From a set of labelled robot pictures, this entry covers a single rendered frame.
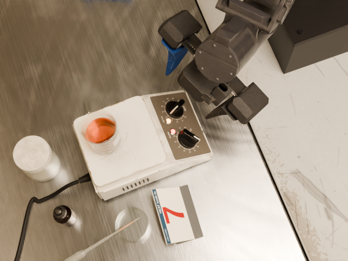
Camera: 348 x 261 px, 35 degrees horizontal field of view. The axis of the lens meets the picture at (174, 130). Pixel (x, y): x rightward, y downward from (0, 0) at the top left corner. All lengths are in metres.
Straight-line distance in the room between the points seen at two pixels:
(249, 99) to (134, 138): 0.20
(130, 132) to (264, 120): 0.25
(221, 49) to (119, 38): 0.41
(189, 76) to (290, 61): 0.28
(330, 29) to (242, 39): 0.29
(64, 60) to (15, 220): 0.30
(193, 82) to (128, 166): 0.20
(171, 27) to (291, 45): 0.22
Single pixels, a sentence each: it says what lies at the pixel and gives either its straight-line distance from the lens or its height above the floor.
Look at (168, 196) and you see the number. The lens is 0.91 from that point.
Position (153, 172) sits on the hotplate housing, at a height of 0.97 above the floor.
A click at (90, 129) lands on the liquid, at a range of 0.84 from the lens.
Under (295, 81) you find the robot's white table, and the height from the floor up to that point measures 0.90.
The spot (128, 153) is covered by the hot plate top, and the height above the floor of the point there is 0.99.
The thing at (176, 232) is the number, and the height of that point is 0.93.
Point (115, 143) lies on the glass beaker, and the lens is 0.84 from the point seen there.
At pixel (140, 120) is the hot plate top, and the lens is 0.88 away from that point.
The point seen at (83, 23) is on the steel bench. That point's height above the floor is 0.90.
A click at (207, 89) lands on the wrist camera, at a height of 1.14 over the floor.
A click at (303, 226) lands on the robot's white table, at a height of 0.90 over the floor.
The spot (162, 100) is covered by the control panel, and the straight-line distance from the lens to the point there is 0.93.
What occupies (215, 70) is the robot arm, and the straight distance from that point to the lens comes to 0.68.
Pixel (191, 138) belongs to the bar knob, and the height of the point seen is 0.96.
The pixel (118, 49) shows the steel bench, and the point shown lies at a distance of 1.03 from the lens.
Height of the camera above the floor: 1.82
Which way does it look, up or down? 71 degrees down
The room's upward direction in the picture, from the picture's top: 6 degrees counter-clockwise
